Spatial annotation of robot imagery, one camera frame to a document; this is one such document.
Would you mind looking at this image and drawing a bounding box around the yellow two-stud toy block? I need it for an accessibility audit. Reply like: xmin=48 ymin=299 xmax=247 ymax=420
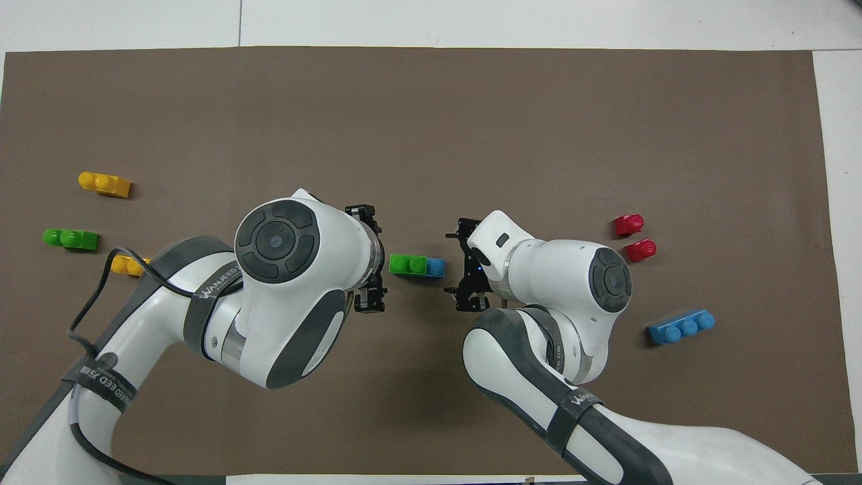
xmin=110 ymin=255 xmax=152 ymax=278
xmin=78 ymin=171 xmax=132 ymax=199

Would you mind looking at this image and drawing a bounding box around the brown table mat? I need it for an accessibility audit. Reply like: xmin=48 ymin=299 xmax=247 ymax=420
xmin=0 ymin=46 xmax=859 ymax=476

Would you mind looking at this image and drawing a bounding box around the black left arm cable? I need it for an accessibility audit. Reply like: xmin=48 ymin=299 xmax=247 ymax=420
xmin=69 ymin=251 xmax=203 ymax=485

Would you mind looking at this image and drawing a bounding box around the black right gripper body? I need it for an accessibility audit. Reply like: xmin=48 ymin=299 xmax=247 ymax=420
xmin=462 ymin=232 xmax=493 ymax=298

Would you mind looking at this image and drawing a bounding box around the green two-stud toy block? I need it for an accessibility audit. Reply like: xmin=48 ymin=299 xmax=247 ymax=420
xmin=42 ymin=228 xmax=100 ymax=253
xmin=389 ymin=254 xmax=429 ymax=276

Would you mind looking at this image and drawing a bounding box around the blue three-stud toy block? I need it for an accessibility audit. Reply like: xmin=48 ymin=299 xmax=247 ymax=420
xmin=646 ymin=309 xmax=717 ymax=346

